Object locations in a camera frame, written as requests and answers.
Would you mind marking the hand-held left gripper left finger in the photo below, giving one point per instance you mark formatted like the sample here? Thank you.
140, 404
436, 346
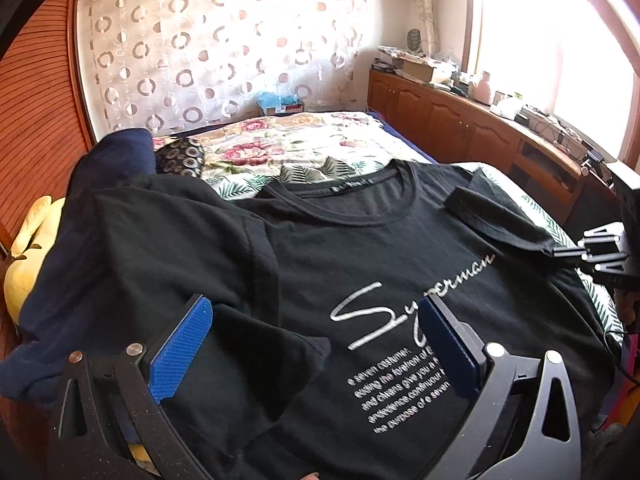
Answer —
182, 347

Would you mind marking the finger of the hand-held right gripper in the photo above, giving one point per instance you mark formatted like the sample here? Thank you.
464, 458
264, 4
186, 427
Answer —
602, 242
600, 260

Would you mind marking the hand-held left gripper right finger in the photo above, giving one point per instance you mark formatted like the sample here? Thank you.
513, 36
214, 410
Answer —
450, 350

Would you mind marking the black printed t-shirt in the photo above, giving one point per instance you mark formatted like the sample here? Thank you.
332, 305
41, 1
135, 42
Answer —
350, 240

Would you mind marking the yellow plush toy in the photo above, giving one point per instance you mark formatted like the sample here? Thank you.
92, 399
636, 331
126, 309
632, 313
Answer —
30, 265

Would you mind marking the pink bottle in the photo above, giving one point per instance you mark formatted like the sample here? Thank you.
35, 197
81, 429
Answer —
485, 87

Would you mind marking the dark patterned cloth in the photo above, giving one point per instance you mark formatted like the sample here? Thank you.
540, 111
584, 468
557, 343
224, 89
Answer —
180, 156

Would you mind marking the window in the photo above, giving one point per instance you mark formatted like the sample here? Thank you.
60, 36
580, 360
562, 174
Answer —
550, 35

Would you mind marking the wooden cabinet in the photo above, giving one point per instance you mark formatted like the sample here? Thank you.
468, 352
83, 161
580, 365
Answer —
450, 115

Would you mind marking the navy blue cloth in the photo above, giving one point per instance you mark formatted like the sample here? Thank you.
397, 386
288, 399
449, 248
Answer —
125, 150

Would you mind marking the fern print sheet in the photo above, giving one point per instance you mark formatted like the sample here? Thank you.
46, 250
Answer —
305, 175

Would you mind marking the navy bed sheet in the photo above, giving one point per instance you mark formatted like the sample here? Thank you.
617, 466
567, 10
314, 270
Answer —
400, 140

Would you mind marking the floral blanket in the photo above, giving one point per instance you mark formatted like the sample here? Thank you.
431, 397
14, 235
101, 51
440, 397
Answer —
280, 135

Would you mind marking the cardboard box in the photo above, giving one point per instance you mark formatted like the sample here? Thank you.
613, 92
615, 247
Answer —
425, 69

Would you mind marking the blue box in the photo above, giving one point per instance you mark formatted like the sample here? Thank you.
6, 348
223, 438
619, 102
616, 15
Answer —
280, 102

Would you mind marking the wooden headboard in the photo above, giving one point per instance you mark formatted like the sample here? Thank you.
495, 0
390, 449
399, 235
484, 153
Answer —
40, 110

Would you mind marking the circle pattern curtain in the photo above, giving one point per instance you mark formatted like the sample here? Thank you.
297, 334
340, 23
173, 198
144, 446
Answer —
210, 45

